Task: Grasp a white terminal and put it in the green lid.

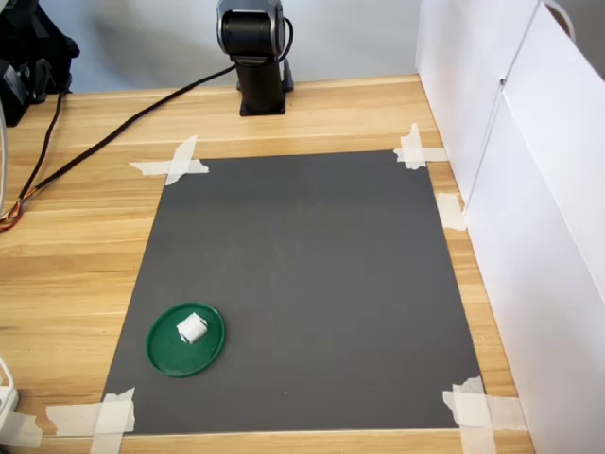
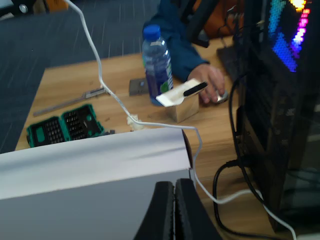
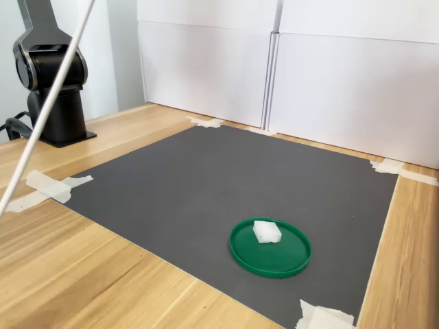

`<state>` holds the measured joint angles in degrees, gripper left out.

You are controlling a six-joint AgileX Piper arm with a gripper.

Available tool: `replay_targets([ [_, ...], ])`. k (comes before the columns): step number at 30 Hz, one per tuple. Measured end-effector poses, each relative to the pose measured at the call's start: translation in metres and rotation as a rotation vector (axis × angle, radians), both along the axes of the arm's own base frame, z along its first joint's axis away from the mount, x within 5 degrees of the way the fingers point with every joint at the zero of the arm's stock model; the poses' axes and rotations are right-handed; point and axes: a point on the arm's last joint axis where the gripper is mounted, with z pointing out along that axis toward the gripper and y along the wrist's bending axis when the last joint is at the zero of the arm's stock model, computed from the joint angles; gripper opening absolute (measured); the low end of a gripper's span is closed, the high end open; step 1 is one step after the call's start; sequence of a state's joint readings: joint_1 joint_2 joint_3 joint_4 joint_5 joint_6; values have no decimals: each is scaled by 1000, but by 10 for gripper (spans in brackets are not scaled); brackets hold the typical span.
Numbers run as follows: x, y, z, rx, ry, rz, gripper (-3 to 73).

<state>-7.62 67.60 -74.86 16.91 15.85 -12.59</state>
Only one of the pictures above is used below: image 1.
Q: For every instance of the white partition panel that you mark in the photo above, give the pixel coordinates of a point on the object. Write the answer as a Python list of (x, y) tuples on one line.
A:
[(463, 71), (558, 236)]

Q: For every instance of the small white bracket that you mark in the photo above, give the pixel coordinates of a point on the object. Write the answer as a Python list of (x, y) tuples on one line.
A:
[(7, 397)]

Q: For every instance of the black equipment box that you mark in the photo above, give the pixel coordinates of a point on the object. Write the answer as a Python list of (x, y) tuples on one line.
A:
[(28, 38)]

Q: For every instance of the round green lid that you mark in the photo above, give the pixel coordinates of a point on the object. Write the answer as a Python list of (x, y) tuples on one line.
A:
[(175, 359)]

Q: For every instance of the small white plastic terminal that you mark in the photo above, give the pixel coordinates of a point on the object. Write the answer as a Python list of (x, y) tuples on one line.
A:
[(191, 328)]

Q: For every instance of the white masking tape strip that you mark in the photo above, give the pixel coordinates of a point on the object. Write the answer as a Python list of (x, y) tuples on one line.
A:
[(435, 154), (21, 428), (184, 149), (477, 442), (151, 167), (449, 210), (106, 444), (413, 137), (71, 418), (510, 413)]

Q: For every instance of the dark grey mat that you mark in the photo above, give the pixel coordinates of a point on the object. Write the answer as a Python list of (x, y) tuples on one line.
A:
[(293, 284)]

